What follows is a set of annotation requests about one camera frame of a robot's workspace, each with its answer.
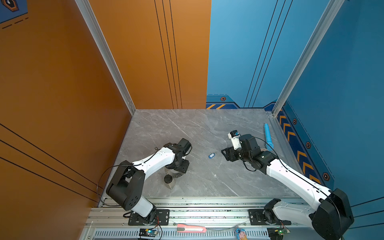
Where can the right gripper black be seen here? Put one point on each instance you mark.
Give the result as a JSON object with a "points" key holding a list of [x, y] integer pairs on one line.
{"points": [[229, 152]]}

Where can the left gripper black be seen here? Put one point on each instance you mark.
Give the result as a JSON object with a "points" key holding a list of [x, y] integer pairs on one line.
{"points": [[184, 168]]}

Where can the perforated metal ring disc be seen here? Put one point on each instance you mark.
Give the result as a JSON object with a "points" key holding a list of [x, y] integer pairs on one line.
{"points": [[174, 173]]}

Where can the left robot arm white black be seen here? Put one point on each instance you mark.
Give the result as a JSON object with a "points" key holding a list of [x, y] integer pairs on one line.
{"points": [[127, 184]]}

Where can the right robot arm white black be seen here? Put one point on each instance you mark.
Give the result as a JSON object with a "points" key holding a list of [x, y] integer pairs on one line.
{"points": [[328, 212]]}

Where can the small jar black lid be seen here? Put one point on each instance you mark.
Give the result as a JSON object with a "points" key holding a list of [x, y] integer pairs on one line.
{"points": [[169, 181]]}

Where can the light blue cylinder tool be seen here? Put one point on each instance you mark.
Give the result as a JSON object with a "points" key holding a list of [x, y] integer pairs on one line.
{"points": [[268, 137]]}

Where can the pink white box cutter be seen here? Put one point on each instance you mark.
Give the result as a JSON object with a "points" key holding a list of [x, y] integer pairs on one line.
{"points": [[181, 228]]}

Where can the left green circuit board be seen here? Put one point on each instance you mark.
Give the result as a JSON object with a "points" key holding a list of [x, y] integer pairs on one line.
{"points": [[148, 234]]}

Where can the green circuit board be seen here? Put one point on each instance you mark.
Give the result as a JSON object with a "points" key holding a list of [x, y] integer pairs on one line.
{"points": [[148, 234], [278, 234]]}

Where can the colourful small packet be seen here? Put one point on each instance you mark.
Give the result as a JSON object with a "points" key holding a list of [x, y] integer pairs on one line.
{"points": [[241, 234]]}

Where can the right green circuit board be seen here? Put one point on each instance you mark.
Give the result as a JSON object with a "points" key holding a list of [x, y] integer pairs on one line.
{"points": [[278, 234]]}

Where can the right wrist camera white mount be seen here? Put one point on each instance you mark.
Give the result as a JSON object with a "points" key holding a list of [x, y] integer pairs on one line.
{"points": [[234, 137]]}

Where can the aluminium front rail frame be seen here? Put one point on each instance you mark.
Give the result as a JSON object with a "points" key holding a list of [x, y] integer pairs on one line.
{"points": [[221, 216]]}

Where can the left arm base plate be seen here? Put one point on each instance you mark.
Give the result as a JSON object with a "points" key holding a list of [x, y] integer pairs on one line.
{"points": [[156, 216]]}

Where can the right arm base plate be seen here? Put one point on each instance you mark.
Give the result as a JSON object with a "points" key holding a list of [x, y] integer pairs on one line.
{"points": [[261, 217]]}

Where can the right aluminium corner post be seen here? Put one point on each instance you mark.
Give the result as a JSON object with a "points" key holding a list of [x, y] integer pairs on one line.
{"points": [[318, 34]]}

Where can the aluminium corner post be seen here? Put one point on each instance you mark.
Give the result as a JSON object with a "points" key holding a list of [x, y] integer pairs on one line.
{"points": [[101, 42], [318, 34]]}

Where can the left aluminium corner post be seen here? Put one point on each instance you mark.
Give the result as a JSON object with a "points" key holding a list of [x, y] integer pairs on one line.
{"points": [[101, 42]]}

